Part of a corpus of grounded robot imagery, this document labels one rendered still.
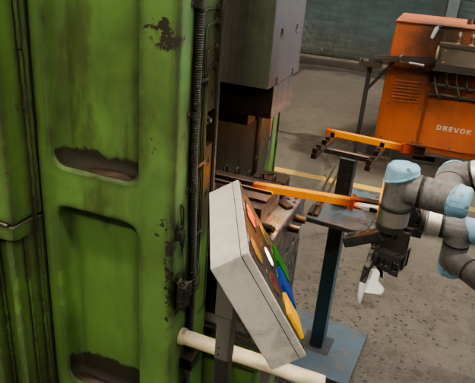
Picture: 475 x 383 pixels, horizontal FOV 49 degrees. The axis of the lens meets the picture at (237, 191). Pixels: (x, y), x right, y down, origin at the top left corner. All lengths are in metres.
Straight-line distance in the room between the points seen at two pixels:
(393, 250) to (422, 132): 3.96
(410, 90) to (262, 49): 3.79
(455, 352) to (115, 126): 2.05
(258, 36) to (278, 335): 0.77
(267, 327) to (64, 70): 0.86
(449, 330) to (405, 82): 2.74
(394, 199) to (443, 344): 1.74
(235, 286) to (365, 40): 8.37
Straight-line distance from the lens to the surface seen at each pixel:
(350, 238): 1.35
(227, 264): 0.98
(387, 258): 1.32
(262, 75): 1.45
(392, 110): 5.21
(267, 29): 1.43
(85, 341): 1.91
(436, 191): 1.24
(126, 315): 1.73
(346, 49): 9.30
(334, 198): 1.67
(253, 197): 1.68
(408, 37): 5.11
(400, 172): 1.23
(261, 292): 1.02
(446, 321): 3.08
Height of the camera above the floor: 1.70
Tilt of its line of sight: 24 degrees down
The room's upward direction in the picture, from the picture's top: 5 degrees clockwise
